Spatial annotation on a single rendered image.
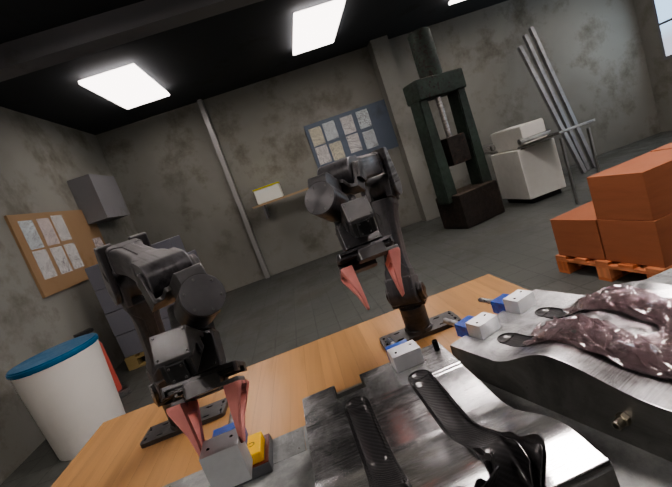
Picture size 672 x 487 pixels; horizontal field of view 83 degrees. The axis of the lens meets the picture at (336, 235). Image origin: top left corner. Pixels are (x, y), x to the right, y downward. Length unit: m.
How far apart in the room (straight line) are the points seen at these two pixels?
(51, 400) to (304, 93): 5.35
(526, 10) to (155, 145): 6.75
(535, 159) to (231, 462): 5.59
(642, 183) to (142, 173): 6.39
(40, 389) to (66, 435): 0.37
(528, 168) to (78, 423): 5.48
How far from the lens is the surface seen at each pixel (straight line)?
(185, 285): 0.52
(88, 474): 1.13
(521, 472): 0.46
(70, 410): 3.40
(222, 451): 0.57
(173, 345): 0.50
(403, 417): 0.60
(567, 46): 8.69
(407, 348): 0.68
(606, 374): 0.61
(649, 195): 2.73
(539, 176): 5.91
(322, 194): 0.63
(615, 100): 9.10
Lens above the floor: 1.23
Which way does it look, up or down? 8 degrees down
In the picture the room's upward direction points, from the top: 19 degrees counter-clockwise
